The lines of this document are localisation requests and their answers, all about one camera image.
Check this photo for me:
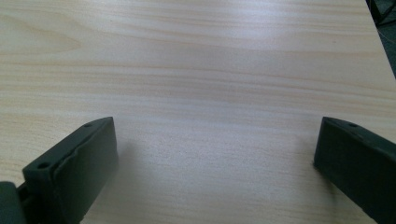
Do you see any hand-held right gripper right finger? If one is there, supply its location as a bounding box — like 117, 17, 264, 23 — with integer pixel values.
313, 116, 396, 224

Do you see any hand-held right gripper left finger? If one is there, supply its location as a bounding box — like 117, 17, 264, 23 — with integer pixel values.
21, 116, 120, 224

